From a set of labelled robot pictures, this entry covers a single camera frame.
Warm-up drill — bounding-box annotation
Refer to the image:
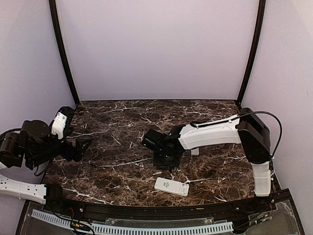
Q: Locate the black frame post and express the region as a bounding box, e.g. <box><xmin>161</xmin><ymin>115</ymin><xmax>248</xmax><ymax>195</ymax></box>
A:
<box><xmin>236</xmin><ymin>0</ymin><xmax>266</xmax><ymax>107</ymax></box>
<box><xmin>48</xmin><ymin>0</ymin><xmax>80</xmax><ymax>106</ymax></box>

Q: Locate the left black frame post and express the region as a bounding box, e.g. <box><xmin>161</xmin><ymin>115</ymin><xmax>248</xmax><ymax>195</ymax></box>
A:
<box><xmin>48</xmin><ymin>0</ymin><xmax>80</xmax><ymax>106</ymax></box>

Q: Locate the white remote control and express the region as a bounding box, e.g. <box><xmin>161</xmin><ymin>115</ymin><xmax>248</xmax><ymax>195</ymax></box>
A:
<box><xmin>154</xmin><ymin>177</ymin><xmax>189</xmax><ymax>196</ymax></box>

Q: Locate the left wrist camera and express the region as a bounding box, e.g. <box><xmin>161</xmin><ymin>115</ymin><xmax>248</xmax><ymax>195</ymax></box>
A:
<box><xmin>50</xmin><ymin>106</ymin><xmax>74</xmax><ymax>140</ymax></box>

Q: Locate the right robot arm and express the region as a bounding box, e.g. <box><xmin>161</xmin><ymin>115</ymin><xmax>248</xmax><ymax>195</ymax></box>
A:
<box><xmin>142</xmin><ymin>108</ymin><xmax>275</xmax><ymax>212</ymax></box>

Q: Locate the white battery cover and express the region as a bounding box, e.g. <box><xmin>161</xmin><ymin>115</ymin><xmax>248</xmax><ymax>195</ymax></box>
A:
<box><xmin>191</xmin><ymin>148</ymin><xmax>200</xmax><ymax>156</ymax></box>

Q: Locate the black front rail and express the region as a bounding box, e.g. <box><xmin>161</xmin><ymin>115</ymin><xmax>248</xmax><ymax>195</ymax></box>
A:
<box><xmin>29</xmin><ymin>190</ymin><xmax>291</xmax><ymax>222</ymax></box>

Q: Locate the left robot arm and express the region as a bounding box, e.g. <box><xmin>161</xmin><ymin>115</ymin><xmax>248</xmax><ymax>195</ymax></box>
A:
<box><xmin>0</xmin><ymin>120</ymin><xmax>92</xmax><ymax>213</ymax></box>

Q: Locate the right black frame post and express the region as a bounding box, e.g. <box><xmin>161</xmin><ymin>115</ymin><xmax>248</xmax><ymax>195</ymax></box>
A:
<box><xmin>236</xmin><ymin>0</ymin><xmax>266</xmax><ymax>107</ymax></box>

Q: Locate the white slotted cable duct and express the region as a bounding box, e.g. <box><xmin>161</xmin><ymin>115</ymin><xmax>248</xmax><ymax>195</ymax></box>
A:
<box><xmin>31</xmin><ymin>209</ymin><xmax>233</xmax><ymax>235</ymax></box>

